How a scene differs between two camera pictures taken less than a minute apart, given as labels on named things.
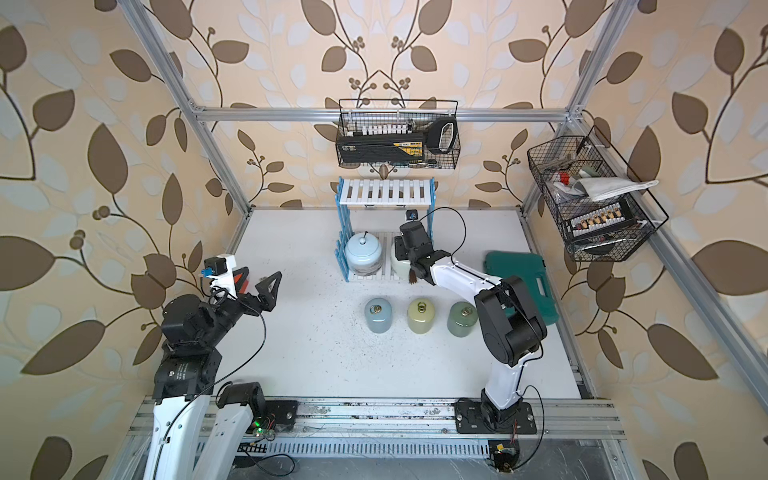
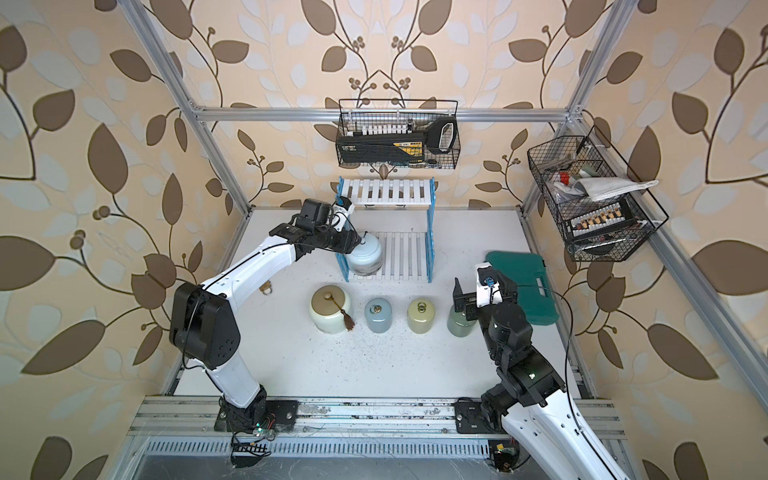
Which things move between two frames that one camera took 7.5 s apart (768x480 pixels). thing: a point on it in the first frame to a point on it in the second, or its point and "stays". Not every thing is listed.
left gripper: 266,301 to 353,240
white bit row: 386,129 stays
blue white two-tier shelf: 362,192 stays
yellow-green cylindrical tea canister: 421,315 stays
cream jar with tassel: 401,269 to 329,310
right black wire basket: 600,208 stays
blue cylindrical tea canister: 378,314 stays
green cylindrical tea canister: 462,318 stays
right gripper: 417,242 to 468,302
